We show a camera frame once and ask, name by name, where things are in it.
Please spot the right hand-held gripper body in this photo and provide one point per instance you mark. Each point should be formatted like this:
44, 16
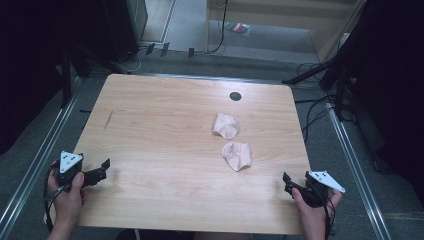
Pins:
316, 191

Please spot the black tripod stand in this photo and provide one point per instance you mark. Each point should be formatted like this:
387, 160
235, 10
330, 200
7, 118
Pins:
336, 76

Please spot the pink ankle sock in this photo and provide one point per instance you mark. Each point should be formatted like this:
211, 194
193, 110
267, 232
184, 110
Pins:
226, 126
237, 155

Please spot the light wooden frame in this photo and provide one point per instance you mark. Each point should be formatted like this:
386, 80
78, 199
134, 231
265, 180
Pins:
266, 13

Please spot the silver floor rail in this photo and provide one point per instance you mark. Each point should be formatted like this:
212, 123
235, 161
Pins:
36, 160
356, 166

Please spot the colourful striped packet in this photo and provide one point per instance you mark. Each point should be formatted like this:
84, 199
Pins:
238, 28

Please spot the black metal stand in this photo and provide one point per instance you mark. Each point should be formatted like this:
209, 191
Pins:
66, 80

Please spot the black round table grommet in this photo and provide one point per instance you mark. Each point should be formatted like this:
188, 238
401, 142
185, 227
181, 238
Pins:
235, 96

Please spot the person's right hand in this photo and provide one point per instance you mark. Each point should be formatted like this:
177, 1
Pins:
313, 216

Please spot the person's left hand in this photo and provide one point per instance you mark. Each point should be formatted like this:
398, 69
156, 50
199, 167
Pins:
68, 206

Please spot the person's dark lap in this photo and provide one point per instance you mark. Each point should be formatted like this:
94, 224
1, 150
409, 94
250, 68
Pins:
160, 235

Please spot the black cabinet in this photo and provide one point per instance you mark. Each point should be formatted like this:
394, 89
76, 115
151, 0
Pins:
125, 26

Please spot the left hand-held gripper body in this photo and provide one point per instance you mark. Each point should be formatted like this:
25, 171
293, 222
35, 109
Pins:
68, 166

